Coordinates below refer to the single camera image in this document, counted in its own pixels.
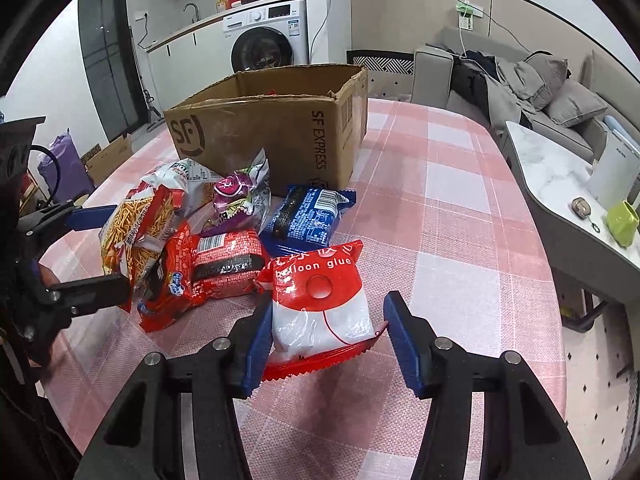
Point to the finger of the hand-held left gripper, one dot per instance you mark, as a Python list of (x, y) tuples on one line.
[(95, 291), (95, 216)]

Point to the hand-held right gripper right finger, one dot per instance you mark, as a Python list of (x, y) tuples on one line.
[(405, 345)]

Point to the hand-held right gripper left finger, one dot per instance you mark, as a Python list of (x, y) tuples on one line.
[(252, 355)]

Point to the potato stick snack packet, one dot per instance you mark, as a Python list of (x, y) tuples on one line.
[(140, 220)]

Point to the red chocolate pie packet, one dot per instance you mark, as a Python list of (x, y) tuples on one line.
[(170, 280)]

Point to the red and white snack packet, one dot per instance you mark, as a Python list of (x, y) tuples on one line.
[(320, 310)]

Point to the red black-banded snack packet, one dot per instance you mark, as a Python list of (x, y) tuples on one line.
[(225, 260)]

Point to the purple candy packet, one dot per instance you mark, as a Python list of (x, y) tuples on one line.
[(240, 200)]

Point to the blue cookie packet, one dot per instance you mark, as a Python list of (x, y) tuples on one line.
[(305, 215)]

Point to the brown cardboard box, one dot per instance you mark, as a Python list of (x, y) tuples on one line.
[(260, 135)]

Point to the purple bag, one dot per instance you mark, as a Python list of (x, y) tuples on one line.
[(65, 165)]

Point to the small open cardboard box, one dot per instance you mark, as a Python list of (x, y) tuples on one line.
[(110, 157)]

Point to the pink checked tablecloth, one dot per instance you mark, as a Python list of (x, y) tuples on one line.
[(440, 210)]

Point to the dark glass door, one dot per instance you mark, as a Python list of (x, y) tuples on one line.
[(110, 60)]

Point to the white sink cabinet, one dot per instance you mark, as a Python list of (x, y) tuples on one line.
[(190, 60)]

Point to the small silver gadget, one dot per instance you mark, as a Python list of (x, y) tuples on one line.
[(580, 206)]

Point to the marble coffee table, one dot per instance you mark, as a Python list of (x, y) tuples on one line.
[(550, 170)]

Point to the chrome faucet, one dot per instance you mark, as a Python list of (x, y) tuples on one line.
[(192, 9)]

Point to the white washing machine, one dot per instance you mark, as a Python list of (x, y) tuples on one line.
[(265, 35)]

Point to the green cup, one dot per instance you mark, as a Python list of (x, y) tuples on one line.
[(622, 222)]

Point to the red box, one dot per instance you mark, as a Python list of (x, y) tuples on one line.
[(240, 0)]

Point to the black clothing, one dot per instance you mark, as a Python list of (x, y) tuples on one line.
[(472, 82)]

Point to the grey jacket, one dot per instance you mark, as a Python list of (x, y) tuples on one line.
[(510, 95)]

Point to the grey sofa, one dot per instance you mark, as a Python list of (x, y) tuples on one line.
[(435, 75)]

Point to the zigzag patterned chair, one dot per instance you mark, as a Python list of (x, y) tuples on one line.
[(380, 62)]

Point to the grey square cushion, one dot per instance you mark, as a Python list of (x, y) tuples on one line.
[(575, 102), (550, 67)]

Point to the white wall socket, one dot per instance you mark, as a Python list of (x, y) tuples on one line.
[(467, 12)]

